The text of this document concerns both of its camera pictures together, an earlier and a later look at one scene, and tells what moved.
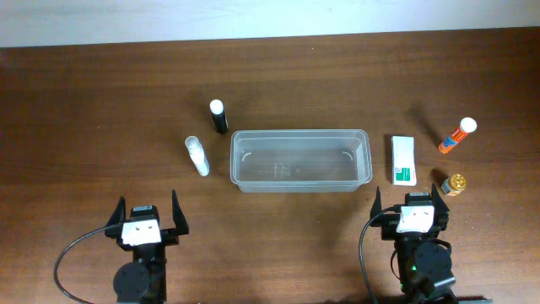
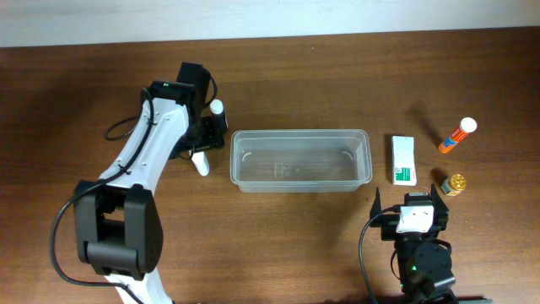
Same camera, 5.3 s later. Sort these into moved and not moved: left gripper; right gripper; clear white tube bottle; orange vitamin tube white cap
Moved: left gripper
Not moved: orange vitamin tube white cap; clear white tube bottle; right gripper
